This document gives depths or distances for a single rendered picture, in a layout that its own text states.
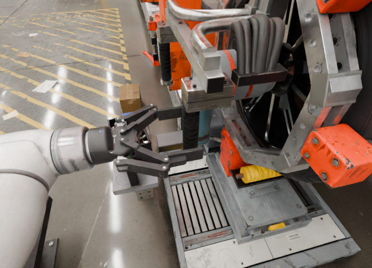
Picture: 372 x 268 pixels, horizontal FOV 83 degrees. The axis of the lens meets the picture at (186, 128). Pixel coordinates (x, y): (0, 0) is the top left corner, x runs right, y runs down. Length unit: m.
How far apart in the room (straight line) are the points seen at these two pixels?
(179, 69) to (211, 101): 0.71
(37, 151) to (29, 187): 0.07
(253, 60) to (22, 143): 0.42
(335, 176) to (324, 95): 0.14
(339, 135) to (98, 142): 0.44
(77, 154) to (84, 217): 0.96
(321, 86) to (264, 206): 0.76
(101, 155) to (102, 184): 1.02
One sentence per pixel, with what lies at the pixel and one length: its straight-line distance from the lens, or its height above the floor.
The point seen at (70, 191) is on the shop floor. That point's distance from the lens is 1.50.
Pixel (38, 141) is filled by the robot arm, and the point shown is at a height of 0.88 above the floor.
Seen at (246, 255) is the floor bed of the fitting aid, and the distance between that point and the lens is 1.15.
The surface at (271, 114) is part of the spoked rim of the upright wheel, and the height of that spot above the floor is 0.71.
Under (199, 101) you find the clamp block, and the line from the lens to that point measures 0.38.
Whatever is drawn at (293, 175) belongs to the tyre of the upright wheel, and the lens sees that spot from 0.68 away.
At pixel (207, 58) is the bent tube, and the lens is 0.35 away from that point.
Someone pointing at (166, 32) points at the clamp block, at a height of 0.93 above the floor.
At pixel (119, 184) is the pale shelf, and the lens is 0.86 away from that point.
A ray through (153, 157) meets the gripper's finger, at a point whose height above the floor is 0.84.
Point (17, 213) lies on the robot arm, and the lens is 0.38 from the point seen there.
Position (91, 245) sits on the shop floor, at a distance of 1.30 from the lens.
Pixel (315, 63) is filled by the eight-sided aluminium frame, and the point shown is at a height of 0.99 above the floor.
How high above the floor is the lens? 1.15
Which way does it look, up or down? 44 degrees down
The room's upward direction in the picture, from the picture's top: straight up
